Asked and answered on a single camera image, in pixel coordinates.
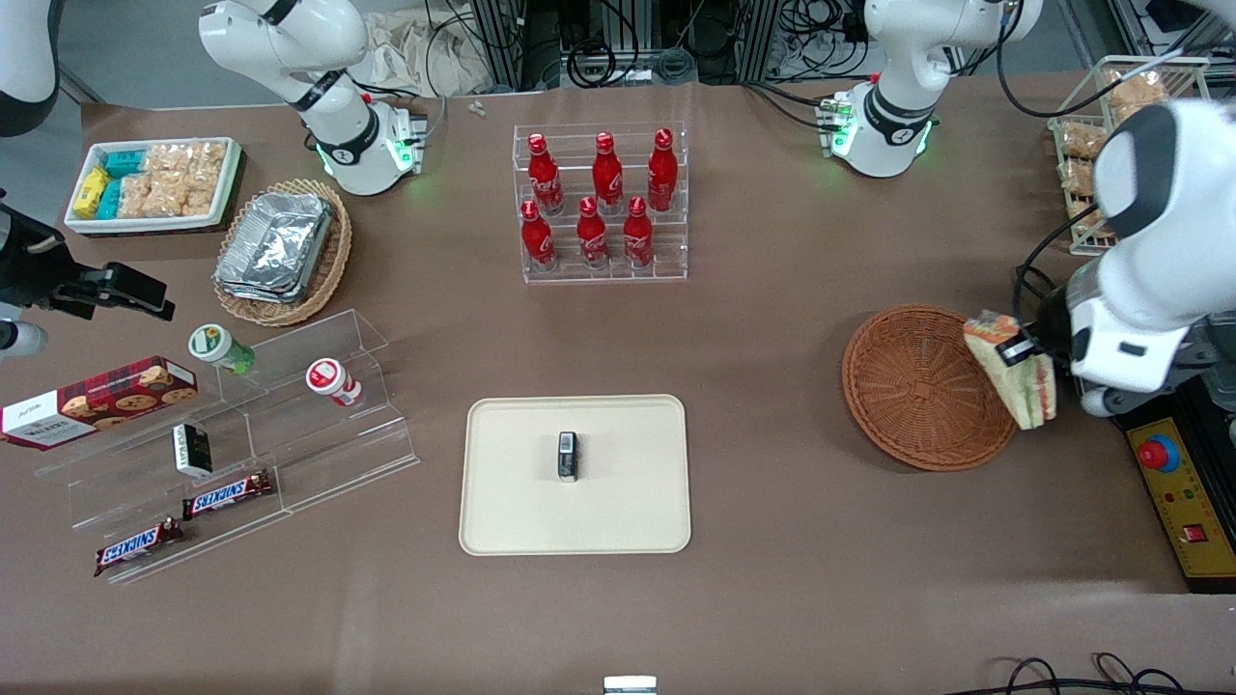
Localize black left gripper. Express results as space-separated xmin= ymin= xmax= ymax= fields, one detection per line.
xmin=998 ymin=288 xmax=1080 ymax=380

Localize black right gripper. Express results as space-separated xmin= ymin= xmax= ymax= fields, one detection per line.
xmin=0 ymin=206 xmax=178 ymax=322

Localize triangular sandwich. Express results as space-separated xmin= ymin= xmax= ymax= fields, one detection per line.
xmin=963 ymin=309 xmax=1058 ymax=432

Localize round brown wicker basket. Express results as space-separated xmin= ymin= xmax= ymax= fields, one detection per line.
xmin=841 ymin=305 xmax=1023 ymax=473

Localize white rectangular snack tray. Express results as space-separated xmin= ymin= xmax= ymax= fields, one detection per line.
xmin=64 ymin=137 xmax=242 ymax=236

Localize oval light wicker basket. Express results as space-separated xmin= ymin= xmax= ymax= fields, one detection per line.
xmin=211 ymin=178 xmax=353 ymax=328

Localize beige plastic tray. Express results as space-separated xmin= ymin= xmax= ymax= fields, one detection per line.
xmin=459 ymin=394 xmax=693 ymax=558

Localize clear bag of rice crackers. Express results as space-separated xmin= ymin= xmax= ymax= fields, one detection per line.
xmin=120 ymin=174 xmax=187 ymax=219
xmin=183 ymin=142 xmax=229 ymax=218
xmin=143 ymin=144 xmax=191 ymax=181

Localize yellow snack packet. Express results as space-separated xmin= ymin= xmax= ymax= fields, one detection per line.
xmin=74 ymin=165 xmax=110 ymax=219

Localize green lidded drink bottle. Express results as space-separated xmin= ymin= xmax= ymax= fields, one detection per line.
xmin=187 ymin=323 xmax=258 ymax=376

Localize red tartan cookie box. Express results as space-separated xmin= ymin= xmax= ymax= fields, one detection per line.
xmin=0 ymin=355 xmax=200 ymax=452

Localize stacked aluminium foil trays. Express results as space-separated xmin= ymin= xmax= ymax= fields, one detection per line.
xmin=213 ymin=191 xmax=333 ymax=306

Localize small black and white box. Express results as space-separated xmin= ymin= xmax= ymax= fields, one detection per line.
xmin=172 ymin=423 xmax=214 ymax=479

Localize red lidded drink bottle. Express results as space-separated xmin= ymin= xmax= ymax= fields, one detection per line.
xmin=305 ymin=357 xmax=364 ymax=408

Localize Snickers chocolate bar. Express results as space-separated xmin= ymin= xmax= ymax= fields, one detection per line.
xmin=182 ymin=469 xmax=275 ymax=521
xmin=93 ymin=517 xmax=185 ymax=578

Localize yellow emergency stop control box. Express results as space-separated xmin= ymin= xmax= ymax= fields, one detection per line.
xmin=1124 ymin=415 xmax=1236 ymax=593

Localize clear acrylic stepped shelf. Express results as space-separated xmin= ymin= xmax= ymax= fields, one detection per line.
xmin=33 ymin=309 xmax=422 ymax=586

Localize clear acrylic bottle rack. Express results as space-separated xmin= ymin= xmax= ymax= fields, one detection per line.
xmin=513 ymin=121 xmax=689 ymax=285

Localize white crumpled cloth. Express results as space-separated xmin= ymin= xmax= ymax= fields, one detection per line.
xmin=365 ymin=8 xmax=495 ymax=97

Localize red cola bottle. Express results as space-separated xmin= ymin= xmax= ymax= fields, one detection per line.
xmin=576 ymin=196 xmax=610 ymax=270
xmin=591 ymin=132 xmax=625 ymax=216
xmin=520 ymin=200 xmax=557 ymax=272
xmin=647 ymin=128 xmax=680 ymax=212
xmin=527 ymin=133 xmax=565 ymax=216
xmin=622 ymin=196 xmax=655 ymax=270

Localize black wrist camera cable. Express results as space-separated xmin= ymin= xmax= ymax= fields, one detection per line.
xmin=995 ymin=0 xmax=1208 ymax=324

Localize white wire basket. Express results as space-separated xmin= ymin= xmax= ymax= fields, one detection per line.
xmin=1050 ymin=54 xmax=1210 ymax=258

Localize black floor cables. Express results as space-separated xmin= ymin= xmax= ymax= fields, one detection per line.
xmin=964 ymin=653 xmax=1236 ymax=695

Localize aluminium profile frame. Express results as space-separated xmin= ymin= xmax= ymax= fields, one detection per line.
xmin=468 ymin=0 xmax=870 ymax=93

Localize coiled black cable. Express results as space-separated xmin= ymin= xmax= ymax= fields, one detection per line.
xmin=566 ymin=37 xmax=621 ymax=90

